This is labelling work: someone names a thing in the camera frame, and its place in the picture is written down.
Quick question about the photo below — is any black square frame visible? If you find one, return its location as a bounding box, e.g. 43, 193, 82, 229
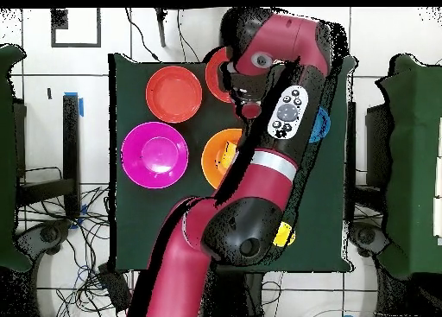
50, 8, 102, 49

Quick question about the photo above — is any black power strip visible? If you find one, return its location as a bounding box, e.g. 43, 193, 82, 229
97, 262, 134, 314

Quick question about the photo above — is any large orange bowl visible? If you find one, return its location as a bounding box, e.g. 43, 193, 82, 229
200, 128, 243, 190

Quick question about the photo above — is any black upright bar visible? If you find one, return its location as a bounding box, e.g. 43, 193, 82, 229
346, 101, 357, 221

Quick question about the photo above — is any tangle of black cables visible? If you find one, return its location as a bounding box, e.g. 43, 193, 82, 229
16, 185, 139, 317

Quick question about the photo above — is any black cable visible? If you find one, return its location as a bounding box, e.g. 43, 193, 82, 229
124, 8, 161, 63

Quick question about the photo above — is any blue bowl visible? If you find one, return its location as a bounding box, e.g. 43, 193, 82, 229
307, 105, 332, 144

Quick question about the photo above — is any large pink bowl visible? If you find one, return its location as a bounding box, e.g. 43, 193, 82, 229
120, 121, 190, 190

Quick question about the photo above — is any green cloth covered table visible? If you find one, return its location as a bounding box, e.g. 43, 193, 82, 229
376, 54, 442, 280
0, 44, 34, 273

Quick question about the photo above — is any large red bowl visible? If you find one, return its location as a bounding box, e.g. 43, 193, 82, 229
145, 65, 204, 124
205, 46, 237, 104

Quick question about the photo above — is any black round device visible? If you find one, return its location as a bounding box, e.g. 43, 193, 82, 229
348, 219, 389, 259
15, 219, 72, 259

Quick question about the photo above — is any dark green table cloth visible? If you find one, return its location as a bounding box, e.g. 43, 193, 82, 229
108, 53, 358, 274

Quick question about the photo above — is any black table base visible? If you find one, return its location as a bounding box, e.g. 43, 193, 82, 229
201, 270, 268, 317

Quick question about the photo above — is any orange cup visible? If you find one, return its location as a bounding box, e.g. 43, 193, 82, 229
219, 145, 239, 170

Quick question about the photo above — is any yellow cup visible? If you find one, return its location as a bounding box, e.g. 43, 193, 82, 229
272, 221, 297, 248

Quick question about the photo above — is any black post with blue tape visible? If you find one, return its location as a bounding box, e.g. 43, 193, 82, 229
62, 92, 85, 219

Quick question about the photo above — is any black stand leg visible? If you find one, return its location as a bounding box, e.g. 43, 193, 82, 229
154, 8, 167, 48

